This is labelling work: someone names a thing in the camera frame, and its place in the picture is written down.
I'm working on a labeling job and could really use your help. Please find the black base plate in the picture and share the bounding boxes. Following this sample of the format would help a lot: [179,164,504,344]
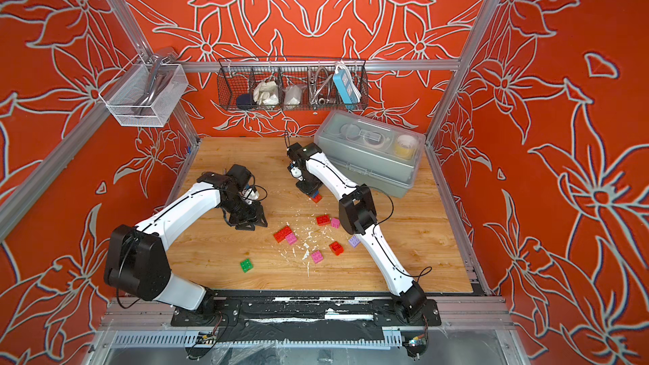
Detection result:
[171,292,441,327]

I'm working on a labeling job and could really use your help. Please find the black wire basket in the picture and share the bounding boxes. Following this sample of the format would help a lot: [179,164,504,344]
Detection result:
[216,56,369,112]

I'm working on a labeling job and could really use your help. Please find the clear plastic storage box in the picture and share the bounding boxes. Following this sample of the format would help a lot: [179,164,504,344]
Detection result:
[314,111,425,198]

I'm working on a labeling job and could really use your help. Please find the long red lego brick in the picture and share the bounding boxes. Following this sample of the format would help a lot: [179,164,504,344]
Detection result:
[273,226,292,243]

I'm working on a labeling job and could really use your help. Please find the green lego brick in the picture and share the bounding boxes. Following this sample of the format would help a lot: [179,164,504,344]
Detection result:
[240,259,254,273]

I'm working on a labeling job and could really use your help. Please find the pink lego brick lower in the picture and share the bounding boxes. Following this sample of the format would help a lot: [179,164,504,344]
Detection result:
[310,250,324,264]

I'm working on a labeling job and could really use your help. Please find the lilac lego brick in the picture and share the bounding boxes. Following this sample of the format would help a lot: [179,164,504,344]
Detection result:
[348,235,361,248]

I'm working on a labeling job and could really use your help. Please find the aluminium frame rail right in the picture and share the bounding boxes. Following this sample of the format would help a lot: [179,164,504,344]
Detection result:
[425,145,494,296]

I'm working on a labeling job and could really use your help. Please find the clear plastic wall bin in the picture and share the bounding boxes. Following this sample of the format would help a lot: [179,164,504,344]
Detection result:
[100,47,189,128]

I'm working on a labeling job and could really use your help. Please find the white crumpled cloth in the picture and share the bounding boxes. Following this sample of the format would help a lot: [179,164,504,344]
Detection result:
[253,80,280,106]

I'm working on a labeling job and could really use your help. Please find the dark blue round object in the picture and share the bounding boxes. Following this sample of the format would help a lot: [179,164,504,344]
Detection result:
[236,93,257,111]

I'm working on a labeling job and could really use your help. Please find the pink lego brick left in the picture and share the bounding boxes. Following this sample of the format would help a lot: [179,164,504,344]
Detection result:
[286,233,297,245]

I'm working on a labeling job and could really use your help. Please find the blue white box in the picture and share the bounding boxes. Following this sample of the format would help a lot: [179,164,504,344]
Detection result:
[332,62,362,110]

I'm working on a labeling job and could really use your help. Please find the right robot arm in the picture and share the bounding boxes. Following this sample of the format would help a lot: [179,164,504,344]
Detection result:
[287,143,427,324]

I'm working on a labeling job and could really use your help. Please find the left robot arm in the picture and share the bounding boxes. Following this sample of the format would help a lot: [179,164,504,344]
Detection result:
[104,164,268,317]

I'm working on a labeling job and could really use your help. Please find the metal tongs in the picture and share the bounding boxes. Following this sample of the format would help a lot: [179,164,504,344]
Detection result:
[135,47,177,116]

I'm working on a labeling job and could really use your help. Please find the yellow tape roll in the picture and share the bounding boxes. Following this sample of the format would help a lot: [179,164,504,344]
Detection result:
[394,135,419,161]

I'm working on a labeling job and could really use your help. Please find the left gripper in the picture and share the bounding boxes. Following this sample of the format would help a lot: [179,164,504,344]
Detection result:
[223,196,270,228]

